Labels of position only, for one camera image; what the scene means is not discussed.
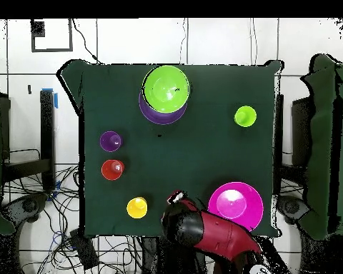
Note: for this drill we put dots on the large pink plastic bowl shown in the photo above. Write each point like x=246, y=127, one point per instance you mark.
x=234, y=199

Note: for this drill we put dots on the purple plastic bowl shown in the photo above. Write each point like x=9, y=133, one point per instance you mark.
x=160, y=117

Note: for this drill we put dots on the large green plastic bowl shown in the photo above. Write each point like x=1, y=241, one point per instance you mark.
x=165, y=89

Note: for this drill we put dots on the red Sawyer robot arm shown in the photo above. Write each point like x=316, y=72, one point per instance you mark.
x=217, y=234

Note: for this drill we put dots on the yellow plastic cup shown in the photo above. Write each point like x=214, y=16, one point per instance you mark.
x=137, y=207

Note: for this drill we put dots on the dark green tablecloth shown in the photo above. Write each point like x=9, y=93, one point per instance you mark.
x=203, y=157

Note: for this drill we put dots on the orange plastic cup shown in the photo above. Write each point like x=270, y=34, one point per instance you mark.
x=110, y=171

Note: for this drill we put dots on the purple plastic cup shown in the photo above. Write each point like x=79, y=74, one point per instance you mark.
x=108, y=141

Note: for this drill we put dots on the black power strip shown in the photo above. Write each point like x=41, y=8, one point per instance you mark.
x=84, y=251

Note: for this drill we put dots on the lime green plastic cup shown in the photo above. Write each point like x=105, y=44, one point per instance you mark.
x=245, y=116

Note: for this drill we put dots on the black office chair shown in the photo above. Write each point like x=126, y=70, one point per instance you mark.
x=25, y=205
x=291, y=207

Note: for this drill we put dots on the black metal stand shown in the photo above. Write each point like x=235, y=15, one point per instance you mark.
x=47, y=137

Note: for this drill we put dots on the black square frame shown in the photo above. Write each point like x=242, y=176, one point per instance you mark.
x=70, y=37

